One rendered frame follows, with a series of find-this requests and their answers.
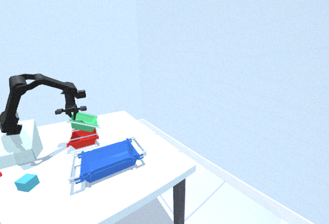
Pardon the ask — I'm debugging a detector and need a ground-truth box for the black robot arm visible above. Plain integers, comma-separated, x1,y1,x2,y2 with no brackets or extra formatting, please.
0,73,86,135

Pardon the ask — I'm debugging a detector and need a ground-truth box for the small light blue block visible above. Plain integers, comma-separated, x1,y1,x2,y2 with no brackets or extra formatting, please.
14,173,40,192

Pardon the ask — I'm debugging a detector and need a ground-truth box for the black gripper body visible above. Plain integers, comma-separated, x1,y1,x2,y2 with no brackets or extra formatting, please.
55,100,87,115

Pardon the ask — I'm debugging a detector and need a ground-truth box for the red translucent plastic tray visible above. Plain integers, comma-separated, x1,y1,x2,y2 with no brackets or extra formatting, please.
66,128,99,149

